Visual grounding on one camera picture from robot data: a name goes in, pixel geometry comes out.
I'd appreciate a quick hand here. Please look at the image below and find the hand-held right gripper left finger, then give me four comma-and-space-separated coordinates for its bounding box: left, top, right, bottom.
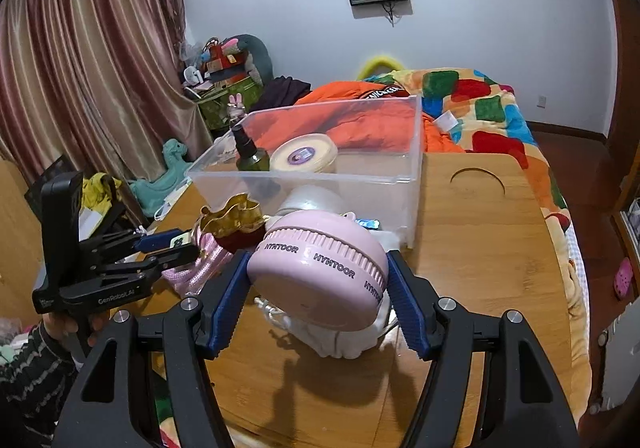
50, 249, 253, 448

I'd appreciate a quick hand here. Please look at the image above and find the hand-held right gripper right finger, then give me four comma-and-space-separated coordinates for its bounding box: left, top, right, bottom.
386, 249, 593, 448

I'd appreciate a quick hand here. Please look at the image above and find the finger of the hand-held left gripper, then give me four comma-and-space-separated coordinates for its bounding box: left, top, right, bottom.
95, 244, 201, 289
75, 228, 186, 261

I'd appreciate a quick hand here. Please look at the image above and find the pink braided cable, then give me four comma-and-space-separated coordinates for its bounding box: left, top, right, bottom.
162, 223, 236, 299

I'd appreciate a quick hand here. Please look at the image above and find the red pouch with gold cord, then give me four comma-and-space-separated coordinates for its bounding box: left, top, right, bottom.
200, 193, 266, 253

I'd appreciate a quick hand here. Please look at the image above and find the white cloth pouch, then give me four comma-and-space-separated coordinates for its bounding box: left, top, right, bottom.
255, 295, 401, 361

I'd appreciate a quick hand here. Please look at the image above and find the pink round portable fan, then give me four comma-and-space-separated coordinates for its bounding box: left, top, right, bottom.
246, 210, 390, 331

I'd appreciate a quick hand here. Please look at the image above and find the clear plastic storage box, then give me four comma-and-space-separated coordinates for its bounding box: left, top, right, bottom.
187, 95, 425, 249

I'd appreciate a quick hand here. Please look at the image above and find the person's left forearm striped sleeve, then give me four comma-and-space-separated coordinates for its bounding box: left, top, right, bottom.
0, 323, 81, 431

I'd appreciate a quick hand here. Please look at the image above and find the wooden desktop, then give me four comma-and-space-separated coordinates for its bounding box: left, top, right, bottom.
135, 153, 573, 448

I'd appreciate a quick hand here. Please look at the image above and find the person's left hand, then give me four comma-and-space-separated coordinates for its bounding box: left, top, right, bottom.
40, 310, 112, 359

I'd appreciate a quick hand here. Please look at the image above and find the yellow cloth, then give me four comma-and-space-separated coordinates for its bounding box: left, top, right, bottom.
82, 174, 122, 209

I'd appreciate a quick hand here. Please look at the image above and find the teal rocking horse toy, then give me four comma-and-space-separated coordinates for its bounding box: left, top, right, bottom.
127, 139, 193, 216

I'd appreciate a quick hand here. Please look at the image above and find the dark green spray bottle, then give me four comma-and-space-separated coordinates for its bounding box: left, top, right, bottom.
231, 124, 271, 173

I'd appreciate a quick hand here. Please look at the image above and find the green storage box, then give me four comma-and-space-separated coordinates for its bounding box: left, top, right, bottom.
197, 72, 263, 131

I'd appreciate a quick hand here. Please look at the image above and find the bunny topped drink bottle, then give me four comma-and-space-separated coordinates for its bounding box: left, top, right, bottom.
227, 92, 248, 121

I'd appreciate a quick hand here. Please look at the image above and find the pink brown curtain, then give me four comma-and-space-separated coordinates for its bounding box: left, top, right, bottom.
0, 0, 213, 189

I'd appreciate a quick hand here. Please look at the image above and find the orange puffer jacket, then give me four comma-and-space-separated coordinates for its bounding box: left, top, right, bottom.
260, 82, 466, 153

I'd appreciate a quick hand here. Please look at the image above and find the red patchwork box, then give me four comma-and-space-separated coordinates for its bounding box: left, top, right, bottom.
200, 40, 248, 78

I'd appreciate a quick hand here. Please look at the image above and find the dark purple cloth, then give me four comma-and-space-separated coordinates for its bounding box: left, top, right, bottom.
248, 76, 312, 113

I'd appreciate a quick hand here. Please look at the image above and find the colourful patchwork blanket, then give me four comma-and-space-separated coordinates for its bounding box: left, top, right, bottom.
360, 69, 591, 419

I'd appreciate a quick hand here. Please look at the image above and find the pink clog shoe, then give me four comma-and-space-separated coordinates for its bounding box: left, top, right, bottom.
614, 257, 633, 301

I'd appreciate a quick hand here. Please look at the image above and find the white plastic object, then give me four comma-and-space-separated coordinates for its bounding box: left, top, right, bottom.
600, 300, 640, 411

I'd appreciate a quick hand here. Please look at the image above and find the yellow pillow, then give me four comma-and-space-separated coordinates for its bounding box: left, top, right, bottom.
357, 54, 406, 78

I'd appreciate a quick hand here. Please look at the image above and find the brown wooden door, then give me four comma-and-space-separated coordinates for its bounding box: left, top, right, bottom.
597, 0, 640, 209

